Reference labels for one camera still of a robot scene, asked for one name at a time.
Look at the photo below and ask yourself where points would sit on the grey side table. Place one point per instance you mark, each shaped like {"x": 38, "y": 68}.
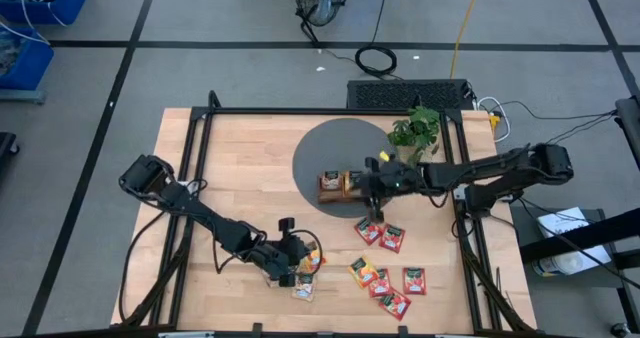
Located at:
{"x": 524, "y": 228}

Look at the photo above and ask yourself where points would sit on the black metal stand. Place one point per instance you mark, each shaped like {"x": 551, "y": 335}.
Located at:
{"x": 575, "y": 236}

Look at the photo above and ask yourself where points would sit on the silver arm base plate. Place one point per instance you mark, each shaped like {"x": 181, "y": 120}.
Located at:
{"x": 457, "y": 193}
{"x": 192, "y": 184}

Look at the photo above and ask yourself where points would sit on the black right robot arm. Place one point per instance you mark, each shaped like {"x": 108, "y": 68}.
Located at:
{"x": 480, "y": 170}

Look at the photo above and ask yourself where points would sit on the green potted plant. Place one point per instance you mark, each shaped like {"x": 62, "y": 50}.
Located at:
{"x": 417, "y": 128}

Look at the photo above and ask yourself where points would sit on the black perforated computer case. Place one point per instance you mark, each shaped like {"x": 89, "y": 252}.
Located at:
{"x": 400, "y": 95}

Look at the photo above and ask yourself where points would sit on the black aluminium table frame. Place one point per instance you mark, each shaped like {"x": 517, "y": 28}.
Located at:
{"x": 300, "y": 111}

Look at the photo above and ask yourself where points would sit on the grey round mat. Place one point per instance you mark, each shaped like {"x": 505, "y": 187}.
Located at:
{"x": 330, "y": 143}

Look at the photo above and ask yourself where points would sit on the white paper stack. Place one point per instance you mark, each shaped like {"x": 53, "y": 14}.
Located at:
{"x": 557, "y": 223}

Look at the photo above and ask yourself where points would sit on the black floor fan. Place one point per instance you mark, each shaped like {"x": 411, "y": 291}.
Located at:
{"x": 320, "y": 3}

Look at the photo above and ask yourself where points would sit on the yellow power plug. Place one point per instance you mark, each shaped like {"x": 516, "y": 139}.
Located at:
{"x": 494, "y": 123}

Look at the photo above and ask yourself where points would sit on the black caster wheel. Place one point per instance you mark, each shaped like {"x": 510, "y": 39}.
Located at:
{"x": 620, "y": 330}

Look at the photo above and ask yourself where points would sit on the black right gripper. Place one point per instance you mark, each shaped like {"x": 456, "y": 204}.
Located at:
{"x": 395, "y": 180}

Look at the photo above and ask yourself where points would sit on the grey dolly platform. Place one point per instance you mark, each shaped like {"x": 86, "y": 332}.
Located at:
{"x": 20, "y": 97}

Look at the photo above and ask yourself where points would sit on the blue plastic bin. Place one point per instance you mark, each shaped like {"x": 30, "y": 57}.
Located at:
{"x": 37, "y": 70}
{"x": 75, "y": 0}

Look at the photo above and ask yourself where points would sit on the wooden three-compartment tray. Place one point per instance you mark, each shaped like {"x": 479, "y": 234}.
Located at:
{"x": 330, "y": 196}

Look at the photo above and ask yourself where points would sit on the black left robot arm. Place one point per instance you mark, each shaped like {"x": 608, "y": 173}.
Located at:
{"x": 220, "y": 228}

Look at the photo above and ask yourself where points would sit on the strawberry tea packet red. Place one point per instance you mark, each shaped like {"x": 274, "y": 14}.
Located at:
{"x": 368, "y": 231}
{"x": 381, "y": 287}
{"x": 415, "y": 282}
{"x": 392, "y": 239}
{"x": 395, "y": 305}

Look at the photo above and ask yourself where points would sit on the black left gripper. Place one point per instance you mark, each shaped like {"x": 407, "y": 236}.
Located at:
{"x": 282, "y": 257}

